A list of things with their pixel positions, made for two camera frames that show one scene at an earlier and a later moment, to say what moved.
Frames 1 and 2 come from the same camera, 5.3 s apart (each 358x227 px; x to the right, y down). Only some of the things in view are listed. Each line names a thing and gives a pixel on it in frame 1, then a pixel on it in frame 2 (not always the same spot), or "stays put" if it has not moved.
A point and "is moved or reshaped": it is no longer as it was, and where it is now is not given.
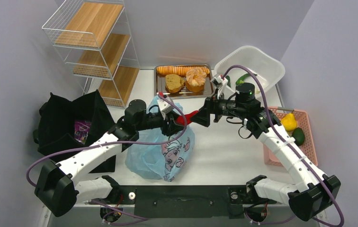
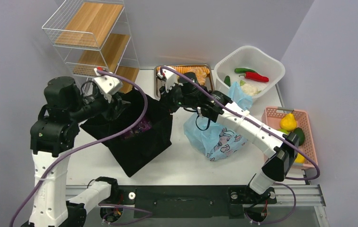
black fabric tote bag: (65, 125) is moved or reshaped
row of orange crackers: (181, 70) stays put
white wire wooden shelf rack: (93, 38) stays put
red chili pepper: (180, 119) -> (255, 77)
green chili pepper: (240, 80) -> (242, 70)
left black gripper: (169, 126) -> (113, 109)
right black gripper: (203, 117) -> (166, 100)
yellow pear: (289, 121) stays put
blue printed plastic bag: (153, 154) -> (215, 140)
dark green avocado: (298, 134) stays put
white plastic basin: (269, 70) stays put
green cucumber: (228, 82) stays put
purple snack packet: (81, 129) is moved or reshaped
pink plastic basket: (303, 123) stays put
